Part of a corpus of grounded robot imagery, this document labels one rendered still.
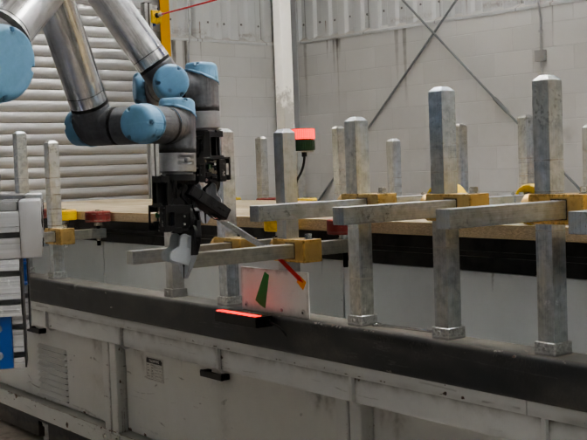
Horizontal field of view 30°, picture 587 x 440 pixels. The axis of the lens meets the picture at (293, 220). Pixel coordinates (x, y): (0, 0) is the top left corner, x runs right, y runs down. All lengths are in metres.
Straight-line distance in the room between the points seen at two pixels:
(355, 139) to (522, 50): 8.59
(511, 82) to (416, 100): 1.21
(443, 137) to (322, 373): 0.65
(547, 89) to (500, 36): 9.07
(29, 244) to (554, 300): 0.86
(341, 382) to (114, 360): 1.47
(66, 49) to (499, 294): 0.98
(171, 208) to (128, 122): 0.20
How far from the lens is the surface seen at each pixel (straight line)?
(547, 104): 1.86
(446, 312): 2.05
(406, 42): 11.69
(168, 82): 2.32
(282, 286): 2.43
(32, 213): 1.76
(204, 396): 3.28
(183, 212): 2.20
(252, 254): 2.32
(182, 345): 2.90
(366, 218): 1.85
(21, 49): 1.73
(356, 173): 2.21
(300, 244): 2.36
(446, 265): 2.04
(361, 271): 2.23
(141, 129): 2.10
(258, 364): 2.61
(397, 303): 2.48
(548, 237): 1.86
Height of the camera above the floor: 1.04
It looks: 3 degrees down
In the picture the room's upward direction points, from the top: 2 degrees counter-clockwise
